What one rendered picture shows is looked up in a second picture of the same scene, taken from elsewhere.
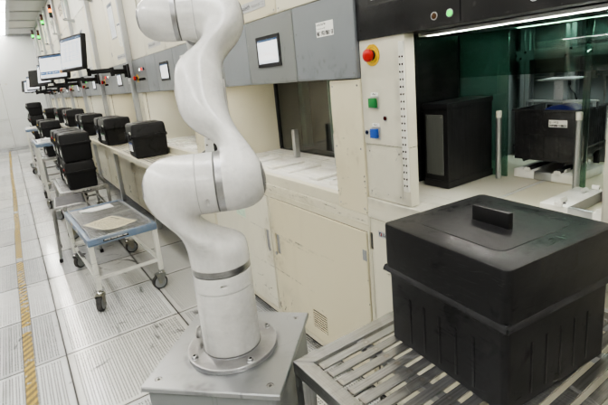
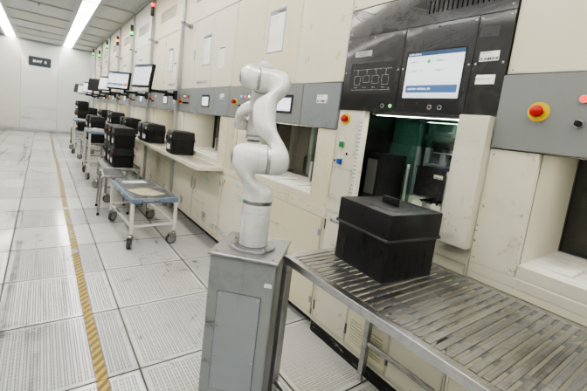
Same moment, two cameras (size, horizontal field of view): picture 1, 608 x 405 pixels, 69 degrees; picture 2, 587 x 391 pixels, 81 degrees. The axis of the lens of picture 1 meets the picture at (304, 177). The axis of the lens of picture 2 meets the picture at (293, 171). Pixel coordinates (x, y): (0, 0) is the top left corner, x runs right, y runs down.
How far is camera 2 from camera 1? 56 cm
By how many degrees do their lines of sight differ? 7
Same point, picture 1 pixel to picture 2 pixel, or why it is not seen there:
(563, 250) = (417, 216)
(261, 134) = not seen: hidden behind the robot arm
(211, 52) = (274, 99)
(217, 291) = (255, 211)
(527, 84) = (428, 154)
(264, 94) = not seen: hidden behind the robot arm
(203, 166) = (263, 150)
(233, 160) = (278, 150)
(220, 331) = (252, 232)
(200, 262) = (251, 195)
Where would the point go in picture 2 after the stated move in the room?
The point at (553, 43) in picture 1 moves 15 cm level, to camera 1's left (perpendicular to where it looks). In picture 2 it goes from (441, 133) to (417, 130)
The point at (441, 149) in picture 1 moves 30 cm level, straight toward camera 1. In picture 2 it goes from (373, 179) to (371, 185)
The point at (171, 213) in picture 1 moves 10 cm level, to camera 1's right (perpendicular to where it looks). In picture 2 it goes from (244, 168) to (270, 171)
